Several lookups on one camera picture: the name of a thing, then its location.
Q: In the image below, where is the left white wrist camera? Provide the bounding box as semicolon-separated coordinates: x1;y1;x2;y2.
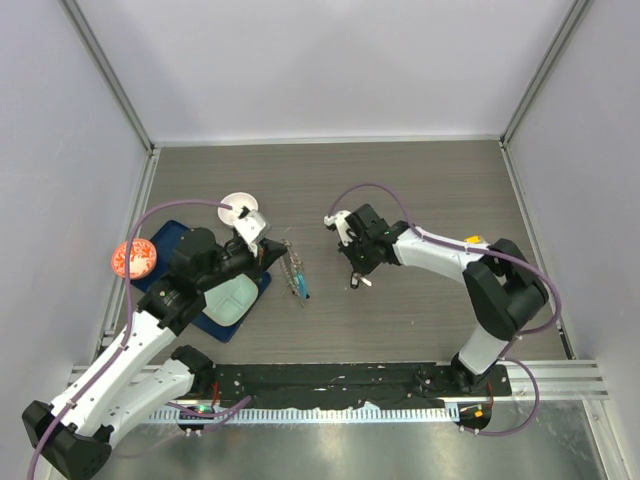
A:
232;207;271;257

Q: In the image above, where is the blue keyring with keys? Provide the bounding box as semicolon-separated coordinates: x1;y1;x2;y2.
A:
279;239;309;305

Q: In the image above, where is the white round bowl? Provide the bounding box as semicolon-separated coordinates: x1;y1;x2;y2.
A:
217;192;259;228

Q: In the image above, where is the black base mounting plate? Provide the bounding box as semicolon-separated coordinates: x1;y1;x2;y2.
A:
209;362;512;410

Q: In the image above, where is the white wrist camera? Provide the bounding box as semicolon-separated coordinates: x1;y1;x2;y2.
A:
323;210;356;246
232;207;271;257

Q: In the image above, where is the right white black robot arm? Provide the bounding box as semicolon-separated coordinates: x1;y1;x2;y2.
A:
324;204;549;395

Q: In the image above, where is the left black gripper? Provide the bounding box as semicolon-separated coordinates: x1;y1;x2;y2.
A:
197;237;287;293

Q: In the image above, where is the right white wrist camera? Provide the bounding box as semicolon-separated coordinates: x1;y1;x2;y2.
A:
323;210;356;246

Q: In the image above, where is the white slotted cable duct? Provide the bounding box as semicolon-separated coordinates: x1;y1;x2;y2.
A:
144;405;460;424

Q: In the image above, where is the orange patterned bowl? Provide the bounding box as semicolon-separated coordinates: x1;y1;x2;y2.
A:
111;238;158;280

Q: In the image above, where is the aluminium frame rail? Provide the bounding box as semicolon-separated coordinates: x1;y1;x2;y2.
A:
69;360;610;407

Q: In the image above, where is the yellow tagged key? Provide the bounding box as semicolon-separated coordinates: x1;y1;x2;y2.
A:
464;235;486;245

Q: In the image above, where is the black tagged key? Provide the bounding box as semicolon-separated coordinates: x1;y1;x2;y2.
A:
349;271;372;289

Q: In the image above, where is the dark blue tray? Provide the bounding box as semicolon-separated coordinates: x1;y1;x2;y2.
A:
132;220;271;343

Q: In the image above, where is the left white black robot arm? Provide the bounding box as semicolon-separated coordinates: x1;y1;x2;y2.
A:
22;228;287;479

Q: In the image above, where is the pale green divided plate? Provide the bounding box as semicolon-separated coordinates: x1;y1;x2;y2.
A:
203;274;259;327

